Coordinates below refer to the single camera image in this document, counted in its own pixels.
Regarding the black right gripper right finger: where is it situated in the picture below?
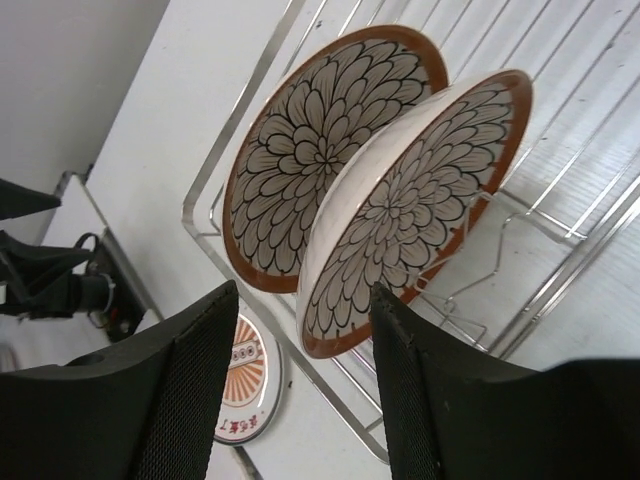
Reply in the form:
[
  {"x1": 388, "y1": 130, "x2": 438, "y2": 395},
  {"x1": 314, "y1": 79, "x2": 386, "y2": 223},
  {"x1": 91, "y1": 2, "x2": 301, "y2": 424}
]
[{"x1": 370, "y1": 284, "x2": 639, "y2": 479}]

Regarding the metal wire dish rack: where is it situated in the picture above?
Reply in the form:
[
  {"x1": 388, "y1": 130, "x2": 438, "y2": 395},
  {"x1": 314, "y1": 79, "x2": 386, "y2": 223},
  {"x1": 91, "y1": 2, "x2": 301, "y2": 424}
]
[{"x1": 180, "y1": 0, "x2": 640, "y2": 464}]

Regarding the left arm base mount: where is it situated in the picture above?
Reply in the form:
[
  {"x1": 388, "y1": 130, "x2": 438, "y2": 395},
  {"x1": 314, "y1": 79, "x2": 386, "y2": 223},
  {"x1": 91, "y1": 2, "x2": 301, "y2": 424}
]
[{"x1": 71, "y1": 231, "x2": 147, "y2": 343}]

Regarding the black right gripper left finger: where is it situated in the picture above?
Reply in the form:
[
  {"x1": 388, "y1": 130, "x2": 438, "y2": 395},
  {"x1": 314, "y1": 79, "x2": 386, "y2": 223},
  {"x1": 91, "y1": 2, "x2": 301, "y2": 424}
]
[{"x1": 1, "y1": 281, "x2": 239, "y2": 479}]

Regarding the white plate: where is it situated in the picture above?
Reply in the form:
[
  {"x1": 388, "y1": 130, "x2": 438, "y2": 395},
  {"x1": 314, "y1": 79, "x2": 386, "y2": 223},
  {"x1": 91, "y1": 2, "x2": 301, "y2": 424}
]
[
  {"x1": 222, "y1": 24, "x2": 449, "y2": 293},
  {"x1": 296, "y1": 69, "x2": 533, "y2": 359}
]

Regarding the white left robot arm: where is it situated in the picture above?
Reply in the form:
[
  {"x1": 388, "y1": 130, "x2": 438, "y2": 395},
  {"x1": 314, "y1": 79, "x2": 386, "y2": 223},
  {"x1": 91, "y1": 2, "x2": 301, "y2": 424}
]
[{"x1": 1, "y1": 231, "x2": 116, "y2": 320}]

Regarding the plate with orange sunburst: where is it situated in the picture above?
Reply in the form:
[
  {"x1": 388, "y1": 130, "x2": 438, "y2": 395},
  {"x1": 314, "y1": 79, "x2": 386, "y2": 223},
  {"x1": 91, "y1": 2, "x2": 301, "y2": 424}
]
[{"x1": 214, "y1": 314, "x2": 283, "y2": 446}]

